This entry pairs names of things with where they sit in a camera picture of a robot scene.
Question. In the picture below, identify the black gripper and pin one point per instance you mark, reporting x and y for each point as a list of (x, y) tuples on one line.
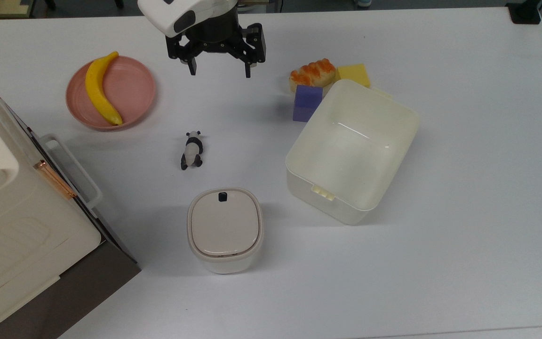
[(217, 37)]

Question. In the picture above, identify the purple cube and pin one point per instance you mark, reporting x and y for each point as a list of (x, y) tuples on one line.
[(306, 106)]

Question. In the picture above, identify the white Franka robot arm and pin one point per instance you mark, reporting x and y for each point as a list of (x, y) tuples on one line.
[(167, 14)]

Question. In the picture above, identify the yellow cube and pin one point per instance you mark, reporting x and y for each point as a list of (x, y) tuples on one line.
[(354, 74)]

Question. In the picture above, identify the white plastic box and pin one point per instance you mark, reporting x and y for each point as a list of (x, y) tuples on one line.
[(346, 155)]

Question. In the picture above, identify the panda figurine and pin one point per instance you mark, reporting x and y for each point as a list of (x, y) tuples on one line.
[(191, 150)]

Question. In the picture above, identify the pink plate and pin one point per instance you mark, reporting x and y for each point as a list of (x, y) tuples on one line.
[(132, 92)]

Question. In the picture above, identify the orange salmon sushi toy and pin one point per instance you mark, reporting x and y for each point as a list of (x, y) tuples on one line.
[(312, 73)]

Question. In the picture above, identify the yellow banana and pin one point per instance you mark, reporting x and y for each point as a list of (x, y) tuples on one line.
[(98, 92)]

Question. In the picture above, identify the cream lidded trash bin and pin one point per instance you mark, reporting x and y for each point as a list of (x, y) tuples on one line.
[(225, 228)]

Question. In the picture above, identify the copper cabinet latch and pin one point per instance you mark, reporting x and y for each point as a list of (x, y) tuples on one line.
[(54, 179)]

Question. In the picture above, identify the cream and brown storage cabinet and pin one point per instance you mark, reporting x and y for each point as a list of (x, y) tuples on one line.
[(21, 235)]

